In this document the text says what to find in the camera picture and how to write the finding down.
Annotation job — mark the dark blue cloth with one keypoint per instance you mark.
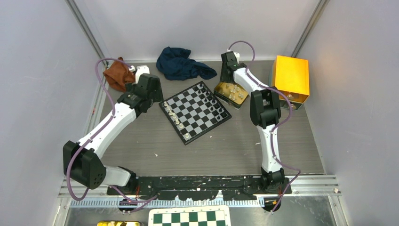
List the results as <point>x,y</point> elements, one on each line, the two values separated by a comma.
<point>176,65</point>

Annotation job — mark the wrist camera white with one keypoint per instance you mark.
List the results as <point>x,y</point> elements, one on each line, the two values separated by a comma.
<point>237,56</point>
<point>138,71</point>

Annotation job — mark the yellow drawer box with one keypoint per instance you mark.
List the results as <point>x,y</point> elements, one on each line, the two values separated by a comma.
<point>291,77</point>

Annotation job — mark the gold object bottom edge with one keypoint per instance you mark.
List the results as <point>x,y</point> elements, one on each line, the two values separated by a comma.
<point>119,223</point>

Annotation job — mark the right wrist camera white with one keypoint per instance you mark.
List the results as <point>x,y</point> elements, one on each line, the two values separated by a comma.
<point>237,56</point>

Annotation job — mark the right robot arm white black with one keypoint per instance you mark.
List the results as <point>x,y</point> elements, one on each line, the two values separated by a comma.
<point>265,113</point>

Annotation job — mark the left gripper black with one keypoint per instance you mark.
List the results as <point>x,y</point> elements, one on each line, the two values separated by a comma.
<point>157,95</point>

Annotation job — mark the black white chessboard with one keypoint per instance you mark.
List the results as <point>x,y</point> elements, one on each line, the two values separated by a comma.
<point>198,109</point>

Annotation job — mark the gold tin tray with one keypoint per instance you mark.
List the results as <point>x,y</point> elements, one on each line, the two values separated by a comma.
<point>231,93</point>

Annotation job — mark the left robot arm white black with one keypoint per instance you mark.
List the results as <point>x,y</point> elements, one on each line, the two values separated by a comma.
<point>82,159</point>

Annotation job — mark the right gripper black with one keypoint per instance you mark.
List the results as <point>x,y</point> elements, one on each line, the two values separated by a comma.
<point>223,78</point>

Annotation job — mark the green white checkered board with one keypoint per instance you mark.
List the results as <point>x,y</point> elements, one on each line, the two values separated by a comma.
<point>191,216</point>

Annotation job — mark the orange brown cloth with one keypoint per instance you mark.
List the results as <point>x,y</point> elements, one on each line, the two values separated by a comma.
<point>118,75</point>

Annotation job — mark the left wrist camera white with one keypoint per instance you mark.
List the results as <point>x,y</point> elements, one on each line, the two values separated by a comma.
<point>138,71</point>

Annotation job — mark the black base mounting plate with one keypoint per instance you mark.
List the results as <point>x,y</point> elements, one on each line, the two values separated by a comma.
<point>199,188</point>

